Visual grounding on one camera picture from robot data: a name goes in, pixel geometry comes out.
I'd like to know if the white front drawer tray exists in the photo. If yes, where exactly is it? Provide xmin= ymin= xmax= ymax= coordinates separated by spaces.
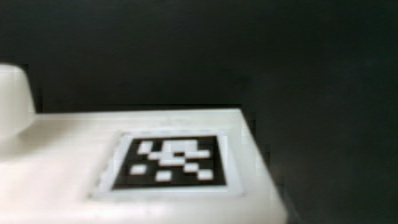
xmin=0 ymin=64 xmax=289 ymax=224

